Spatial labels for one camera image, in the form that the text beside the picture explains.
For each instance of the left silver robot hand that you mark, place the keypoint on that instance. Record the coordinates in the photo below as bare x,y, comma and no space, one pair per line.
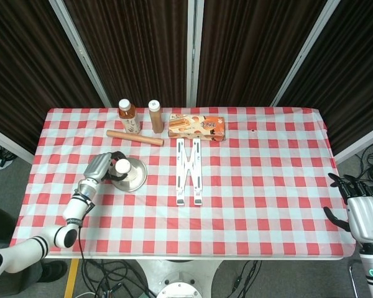
96,167

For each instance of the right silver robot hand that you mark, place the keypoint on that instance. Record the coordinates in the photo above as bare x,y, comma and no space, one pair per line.
368,217

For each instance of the white paper cup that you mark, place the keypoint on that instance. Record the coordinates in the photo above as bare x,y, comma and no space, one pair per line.
123,167

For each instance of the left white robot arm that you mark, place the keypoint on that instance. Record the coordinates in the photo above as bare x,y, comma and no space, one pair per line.
74,206

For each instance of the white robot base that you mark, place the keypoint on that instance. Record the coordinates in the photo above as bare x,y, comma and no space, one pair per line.
177,276

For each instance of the round metal dish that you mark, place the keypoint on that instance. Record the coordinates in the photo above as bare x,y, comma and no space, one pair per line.
138,178

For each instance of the orange snack box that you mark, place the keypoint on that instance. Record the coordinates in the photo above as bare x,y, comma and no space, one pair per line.
192,127

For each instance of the wooden rolling pin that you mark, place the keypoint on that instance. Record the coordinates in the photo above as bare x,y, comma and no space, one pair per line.
133,137

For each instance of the peach tea bottle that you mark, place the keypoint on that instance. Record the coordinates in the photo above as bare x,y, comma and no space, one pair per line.
130,122

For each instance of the brown drink bottle white cap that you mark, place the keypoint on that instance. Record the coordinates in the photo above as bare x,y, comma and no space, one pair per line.
157,121

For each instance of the white folding laptop stand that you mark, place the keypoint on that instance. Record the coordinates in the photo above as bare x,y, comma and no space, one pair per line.
180,174

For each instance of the black shoe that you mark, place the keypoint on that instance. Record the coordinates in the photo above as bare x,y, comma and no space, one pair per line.
54,270

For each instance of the yellow floor tape strip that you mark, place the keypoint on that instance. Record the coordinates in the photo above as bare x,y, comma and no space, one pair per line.
71,279

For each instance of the red white checkered tablecloth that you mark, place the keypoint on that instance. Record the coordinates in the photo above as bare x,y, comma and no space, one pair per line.
251,186

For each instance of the dark brown partition panel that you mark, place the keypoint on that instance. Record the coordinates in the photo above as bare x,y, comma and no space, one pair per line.
354,62
136,46
25,62
251,46

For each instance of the white partition frame post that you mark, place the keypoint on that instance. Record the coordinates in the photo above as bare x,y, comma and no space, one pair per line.
9,143
360,144
81,52
195,52
304,52

